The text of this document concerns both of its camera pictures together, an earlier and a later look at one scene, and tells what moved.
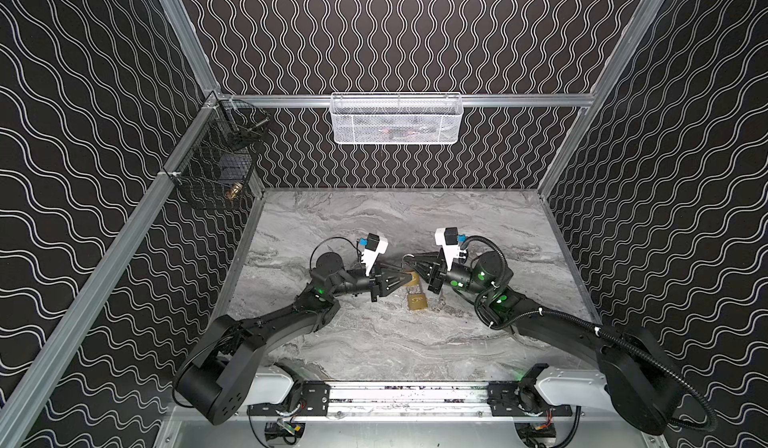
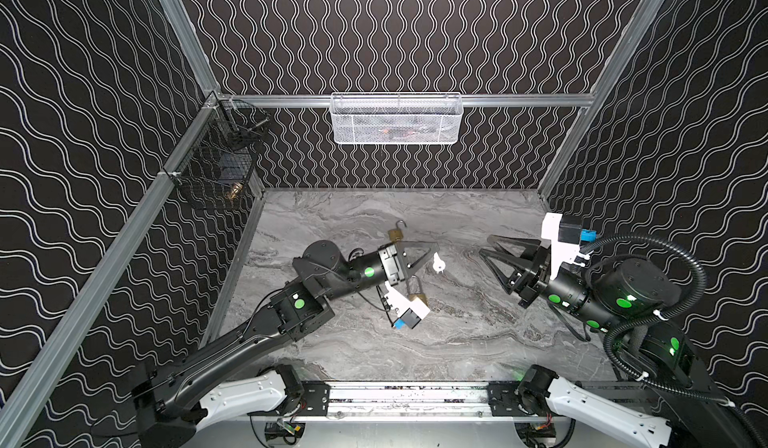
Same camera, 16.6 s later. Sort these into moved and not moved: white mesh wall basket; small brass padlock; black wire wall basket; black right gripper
Moved: black right gripper; small brass padlock
Not moved: white mesh wall basket; black wire wall basket
